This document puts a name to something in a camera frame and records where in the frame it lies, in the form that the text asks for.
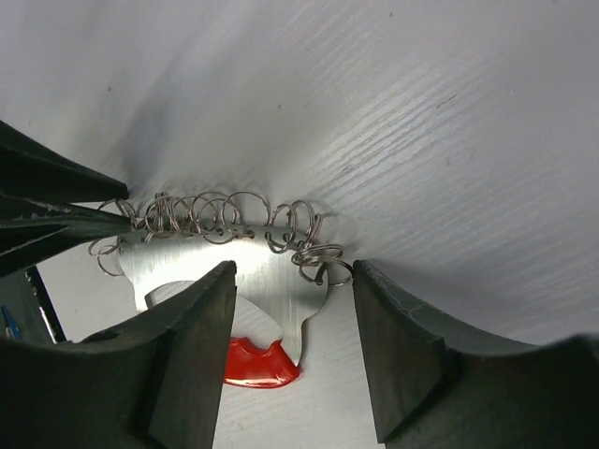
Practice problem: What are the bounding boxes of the metal key organizer red handle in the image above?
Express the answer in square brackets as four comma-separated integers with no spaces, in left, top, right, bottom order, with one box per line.
[88,190,353,389]

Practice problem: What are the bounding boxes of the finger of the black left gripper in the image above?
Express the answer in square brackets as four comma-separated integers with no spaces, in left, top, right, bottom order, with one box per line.
[1,123,128,202]
[1,195,132,276]

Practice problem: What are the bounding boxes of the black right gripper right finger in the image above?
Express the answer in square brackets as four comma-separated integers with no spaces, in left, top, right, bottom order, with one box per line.
[353,260,598,448]

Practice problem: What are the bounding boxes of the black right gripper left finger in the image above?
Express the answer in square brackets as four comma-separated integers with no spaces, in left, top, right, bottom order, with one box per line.
[1,261,236,448]

